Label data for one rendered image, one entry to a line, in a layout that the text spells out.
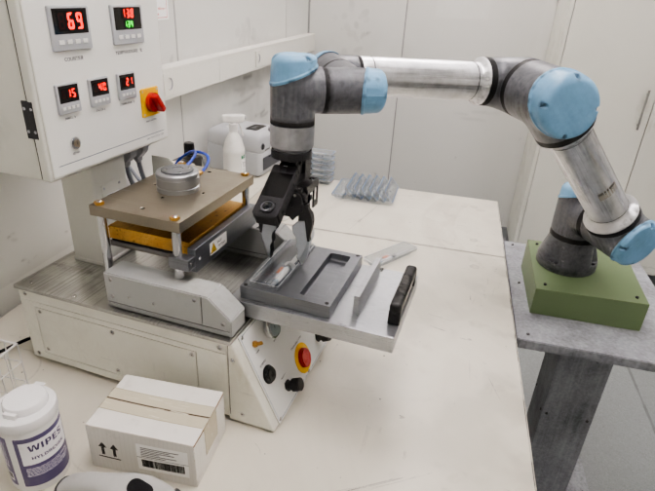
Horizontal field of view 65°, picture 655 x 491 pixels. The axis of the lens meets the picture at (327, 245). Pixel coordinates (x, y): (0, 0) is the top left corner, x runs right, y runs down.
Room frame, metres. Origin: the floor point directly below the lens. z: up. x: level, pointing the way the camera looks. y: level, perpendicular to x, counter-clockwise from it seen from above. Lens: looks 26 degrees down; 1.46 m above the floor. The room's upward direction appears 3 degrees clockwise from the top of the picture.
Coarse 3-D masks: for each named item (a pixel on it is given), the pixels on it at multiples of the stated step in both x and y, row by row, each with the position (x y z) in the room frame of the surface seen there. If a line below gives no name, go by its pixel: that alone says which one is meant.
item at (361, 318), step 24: (360, 288) 0.75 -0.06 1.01; (384, 288) 0.82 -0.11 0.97; (264, 312) 0.74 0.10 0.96; (288, 312) 0.73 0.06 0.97; (336, 312) 0.73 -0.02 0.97; (360, 312) 0.74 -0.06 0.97; (384, 312) 0.74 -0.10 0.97; (336, 336) 0.70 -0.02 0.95; (360, 336) 0.68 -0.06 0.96; (384, 336) 0.67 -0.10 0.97
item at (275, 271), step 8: (280, 248) 0.89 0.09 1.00; (288, 248) 0.89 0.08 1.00; (280, 256) 0.86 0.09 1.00; (288, 256) 0.86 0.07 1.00; (272, 264) 0.83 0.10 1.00; (280, 264) 0.83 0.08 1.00; (288, 264) 0.83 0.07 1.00; (296, 264) 0.83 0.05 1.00; (264, 272) 0.80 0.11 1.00; (272, 272) 0.80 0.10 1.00; (280, 272) 0.80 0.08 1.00; (288, 272) 0.80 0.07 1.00; (256, 280) 0.77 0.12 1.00; (264, 280) 0.77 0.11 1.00; (272, 280) 0.77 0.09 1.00; (280, 280) 0.77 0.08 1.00
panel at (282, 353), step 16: (256, 320) 0.77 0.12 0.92; (240, 336) 0.71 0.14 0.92; (256, 336) 0.75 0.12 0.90; (288, 336) 0.82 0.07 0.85; (304, 336) 0.87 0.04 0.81; (256, 352) 0.73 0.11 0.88; (272, 352) 0.76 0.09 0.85; (288, 352) 0.80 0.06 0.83; (320, 352) 0.89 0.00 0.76; (256, 368) 0.71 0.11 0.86; (288, 368) 0.78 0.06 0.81; (304, 368) 0.82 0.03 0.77; (272, 384) 0.72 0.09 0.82; (272, 400) 0.70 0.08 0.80; (288, 400) 0.73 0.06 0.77
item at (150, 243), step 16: (224, 208) 0.94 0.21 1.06; (240, 208) 0.96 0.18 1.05; (112, 224) 0.84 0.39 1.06; (128, 224) 0.85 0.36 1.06; (208, 224) 0.87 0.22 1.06; (112, 240) 0.84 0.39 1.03; (128, 240) 0.83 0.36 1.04; (144, 240) 0.81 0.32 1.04; (160, 240) 0.80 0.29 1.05; (192, 240) 0.80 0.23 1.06
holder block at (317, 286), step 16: (320, 256) 0.89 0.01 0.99; (336, 256) 0.90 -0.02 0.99; (352, 256) 0.89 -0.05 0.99; (304, 272) 0.82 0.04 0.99; (320, 272) 0.85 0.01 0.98; (336, 272) 0.85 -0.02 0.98; (352, 272) 0.83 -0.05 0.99; (240, 288) 0.76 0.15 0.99; (256, 288) 0.75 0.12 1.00; (288, 288) 0.76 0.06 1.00; (304, 288) 0.77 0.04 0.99; (320, 288) 0.79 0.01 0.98; (336, 288) 0.77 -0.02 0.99; (272, 304) 0.74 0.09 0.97; (288, 304) 0.73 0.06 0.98; (304, 304) 0.73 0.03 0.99; (320, 304) 0.72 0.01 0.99; (336, 304) 0.75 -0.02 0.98
